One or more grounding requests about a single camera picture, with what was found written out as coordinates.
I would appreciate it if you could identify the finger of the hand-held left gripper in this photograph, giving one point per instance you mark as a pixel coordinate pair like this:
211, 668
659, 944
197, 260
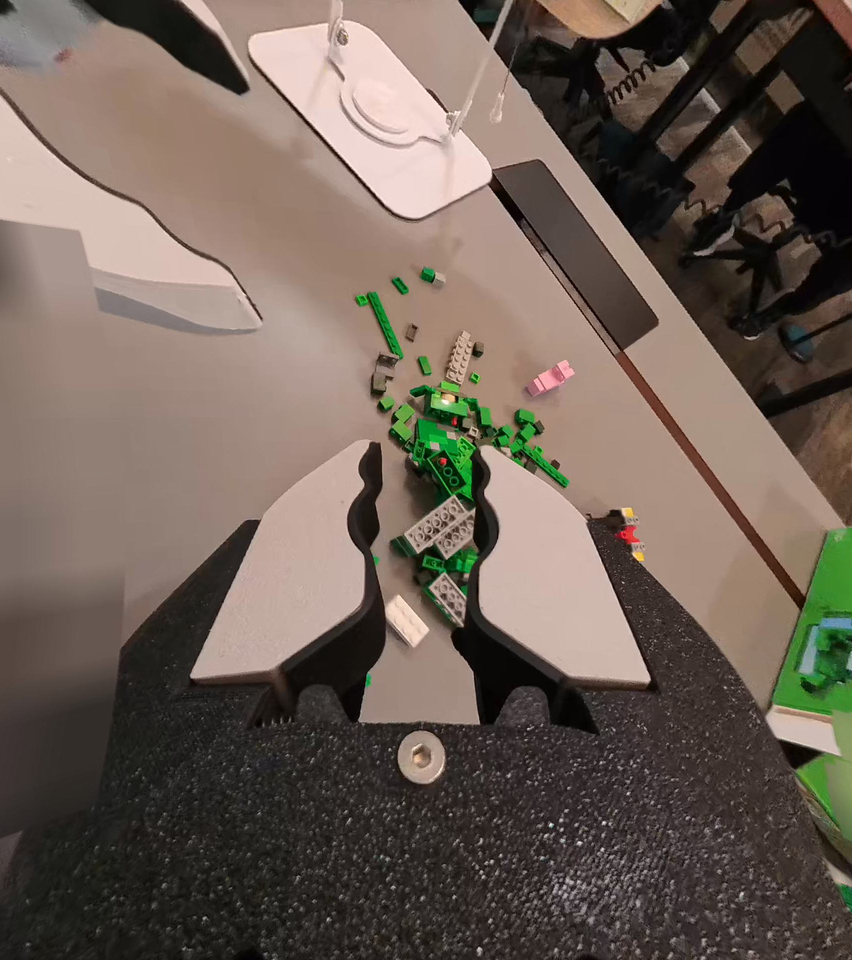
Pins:
58, 195
170, 30

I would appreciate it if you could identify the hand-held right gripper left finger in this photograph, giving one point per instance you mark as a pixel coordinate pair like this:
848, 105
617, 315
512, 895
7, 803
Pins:
298, 570

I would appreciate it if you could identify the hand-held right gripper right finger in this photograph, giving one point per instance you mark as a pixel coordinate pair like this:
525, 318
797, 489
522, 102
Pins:
553, 585

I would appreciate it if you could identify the pink brick pig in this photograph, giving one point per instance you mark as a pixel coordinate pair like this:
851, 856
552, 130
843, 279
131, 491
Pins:
549, 380

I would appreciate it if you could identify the grey desk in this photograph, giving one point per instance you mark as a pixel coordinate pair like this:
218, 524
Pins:
245, 390

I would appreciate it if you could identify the red yellow grey brick assembly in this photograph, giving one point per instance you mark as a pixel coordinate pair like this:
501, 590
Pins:
627, 534

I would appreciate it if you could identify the white brick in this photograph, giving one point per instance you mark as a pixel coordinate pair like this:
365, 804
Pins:
407, 621

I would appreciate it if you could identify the pile of green bricks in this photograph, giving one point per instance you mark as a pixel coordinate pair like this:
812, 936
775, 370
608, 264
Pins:
441, 450

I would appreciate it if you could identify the grey long studded plate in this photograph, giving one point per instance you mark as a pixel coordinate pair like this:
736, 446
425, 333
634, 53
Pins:
459, 358

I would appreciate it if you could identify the long green plate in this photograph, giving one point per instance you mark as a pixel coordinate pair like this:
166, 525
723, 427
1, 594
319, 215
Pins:
384, 324

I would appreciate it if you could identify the white tray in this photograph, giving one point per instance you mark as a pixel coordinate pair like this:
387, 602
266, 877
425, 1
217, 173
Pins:
411, 172

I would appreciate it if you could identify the green toy set box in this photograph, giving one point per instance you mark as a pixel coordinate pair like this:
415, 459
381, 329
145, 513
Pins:
838, 570

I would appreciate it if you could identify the white stand rod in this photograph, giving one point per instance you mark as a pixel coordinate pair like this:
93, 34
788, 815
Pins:
463, 105

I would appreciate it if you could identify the small green and grey stack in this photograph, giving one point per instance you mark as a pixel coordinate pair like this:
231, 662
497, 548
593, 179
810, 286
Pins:
429, 274

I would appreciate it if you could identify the black table leg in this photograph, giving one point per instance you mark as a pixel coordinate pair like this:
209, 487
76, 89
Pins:
831, 384

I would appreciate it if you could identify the black office chair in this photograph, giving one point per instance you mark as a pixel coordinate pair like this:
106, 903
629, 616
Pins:
760, 251

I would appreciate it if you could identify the clear stand post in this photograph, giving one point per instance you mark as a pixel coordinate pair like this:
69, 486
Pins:
337, 30

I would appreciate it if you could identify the dark grey bracket piece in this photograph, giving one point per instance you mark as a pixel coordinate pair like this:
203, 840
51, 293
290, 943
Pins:
387, 361

